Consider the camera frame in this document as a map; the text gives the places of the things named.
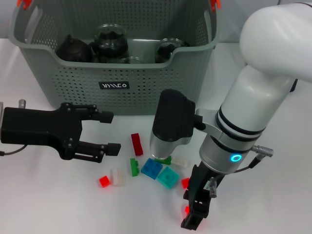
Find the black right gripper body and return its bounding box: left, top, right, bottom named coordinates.
left=182, top=164, right=225, bottom=215

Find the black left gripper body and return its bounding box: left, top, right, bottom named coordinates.
left=0, top=102, right=84, bottom=160

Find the red sloped toy brick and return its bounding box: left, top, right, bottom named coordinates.
left=183, top=205, right=205, bottom=228

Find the teal square toy brick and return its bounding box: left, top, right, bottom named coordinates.
left=156, top=166, right=180, bottom=190

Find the glass jar dark lid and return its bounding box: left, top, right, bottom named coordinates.
left=94, top=23, right=128, bottom=49

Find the grey-green perforated storage basket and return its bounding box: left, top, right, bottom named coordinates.
left=8, top=0, right=221, bottom=115

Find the translucent white toy brick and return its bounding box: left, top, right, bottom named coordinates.
left=111, top=168, right=126, bottom=187

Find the long dark red brick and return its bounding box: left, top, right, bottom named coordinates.
left=131, top=133, right=144, bottom=156

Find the small green toy brick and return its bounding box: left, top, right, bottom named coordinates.
left=129, top=157, right=142, bottom=177

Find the blue square toy brick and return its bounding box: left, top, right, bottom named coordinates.
left=140, top=157, right=163, bottom=180

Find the small black clay teapot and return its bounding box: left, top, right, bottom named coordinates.
left=55, top=34, right=94, bottom=63

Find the left wrist connector cable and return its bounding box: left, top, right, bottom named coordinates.
left=0, top=98, right=27, bottom=156

